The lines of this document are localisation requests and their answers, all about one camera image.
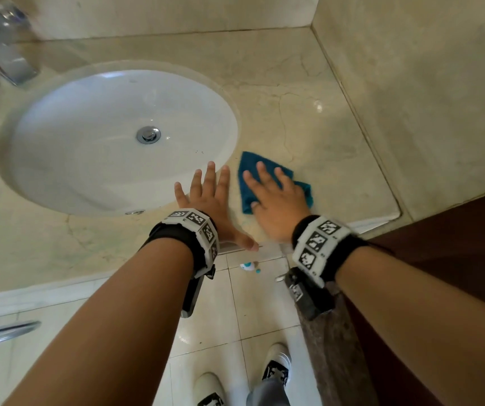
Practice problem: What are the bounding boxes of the marker wristband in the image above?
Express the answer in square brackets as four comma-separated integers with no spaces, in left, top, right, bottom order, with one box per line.
[291,214,370,289]
[140,208,220,280]

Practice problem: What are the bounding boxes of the person's right shoe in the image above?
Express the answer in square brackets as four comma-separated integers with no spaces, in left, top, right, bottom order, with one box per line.
[261,343,292,387]

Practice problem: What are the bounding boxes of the teal cleaning cloth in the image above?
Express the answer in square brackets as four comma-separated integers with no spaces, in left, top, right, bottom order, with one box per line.
[238,151,314,215]

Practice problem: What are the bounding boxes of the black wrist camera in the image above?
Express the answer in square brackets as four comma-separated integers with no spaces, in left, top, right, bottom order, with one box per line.
[284,267,337,321]
[181,266,216,319]

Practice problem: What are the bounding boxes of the person's left shoe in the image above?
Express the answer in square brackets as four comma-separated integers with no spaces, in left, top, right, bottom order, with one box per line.
[192,372,227,406]

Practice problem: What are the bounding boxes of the person's left hand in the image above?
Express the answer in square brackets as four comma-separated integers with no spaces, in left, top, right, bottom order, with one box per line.
[174,161,260,252]

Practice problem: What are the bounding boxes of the right marker wristband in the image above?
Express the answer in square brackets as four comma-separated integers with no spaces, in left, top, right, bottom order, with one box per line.
[291,214,370,289]

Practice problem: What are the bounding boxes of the person's shoe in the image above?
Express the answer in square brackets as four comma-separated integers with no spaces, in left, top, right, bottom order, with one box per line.
[261,343,292,387]
[192,372,227,406]

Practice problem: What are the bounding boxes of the person's grey trousers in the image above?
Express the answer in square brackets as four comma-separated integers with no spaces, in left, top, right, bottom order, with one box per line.
[245,376,292,406]

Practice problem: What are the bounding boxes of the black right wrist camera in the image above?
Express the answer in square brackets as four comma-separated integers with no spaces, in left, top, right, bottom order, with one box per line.
[284,267,337,321]

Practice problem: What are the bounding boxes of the person's left forearm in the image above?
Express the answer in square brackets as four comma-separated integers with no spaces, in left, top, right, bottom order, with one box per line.
[3,239,194,406]

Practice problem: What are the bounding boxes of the grey stone door jamb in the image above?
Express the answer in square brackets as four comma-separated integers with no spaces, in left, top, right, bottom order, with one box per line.
[286,257,378,406]

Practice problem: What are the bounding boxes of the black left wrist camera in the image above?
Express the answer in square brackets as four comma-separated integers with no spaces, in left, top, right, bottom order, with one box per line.
[181,266,216,319]

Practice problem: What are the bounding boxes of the person's right hand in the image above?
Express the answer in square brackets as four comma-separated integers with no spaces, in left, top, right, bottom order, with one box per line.
[242,161,311,244]

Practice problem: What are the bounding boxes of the left marker wristband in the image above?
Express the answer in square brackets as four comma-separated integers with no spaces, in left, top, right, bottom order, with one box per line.
[140,208,220,280]

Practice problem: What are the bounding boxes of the chrome sink drain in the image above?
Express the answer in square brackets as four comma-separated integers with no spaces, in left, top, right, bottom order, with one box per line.
[135,125,162,145]

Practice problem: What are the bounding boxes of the white ceramic sink basin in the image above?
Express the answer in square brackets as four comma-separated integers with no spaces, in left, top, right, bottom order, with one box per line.
[0,61,240,217]

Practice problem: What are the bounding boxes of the chrome faucet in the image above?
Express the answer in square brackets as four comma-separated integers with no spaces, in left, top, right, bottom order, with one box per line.
[0,0,40,87]

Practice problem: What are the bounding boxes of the chrome towel ring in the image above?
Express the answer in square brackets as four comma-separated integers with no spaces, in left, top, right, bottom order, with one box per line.
[0,320,42,351]

